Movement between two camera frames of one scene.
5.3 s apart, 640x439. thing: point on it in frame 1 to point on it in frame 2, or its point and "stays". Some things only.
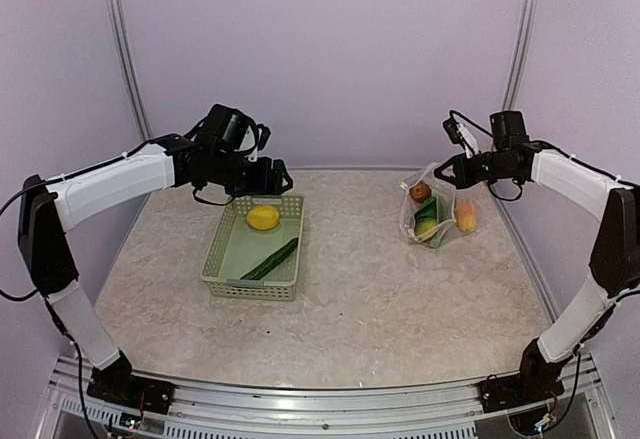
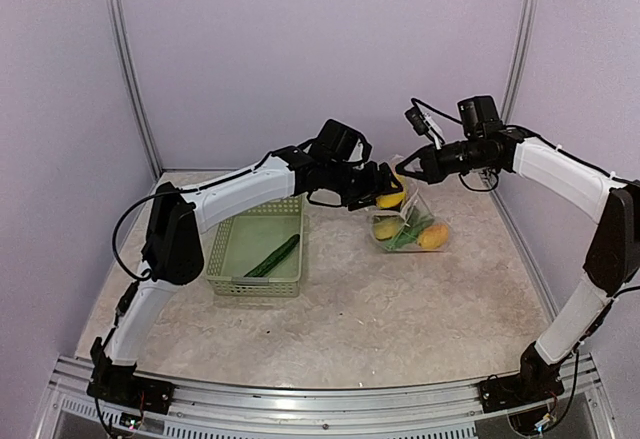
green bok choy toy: (432, 218) to (417, 222)
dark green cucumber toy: (258, 271) stays
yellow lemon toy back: (263, 217) to (389, 200)
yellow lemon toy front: (425, 229) to (385, 230)
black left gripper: (267, 183) to (385, 176)
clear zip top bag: (433, 210) to (412, 227)
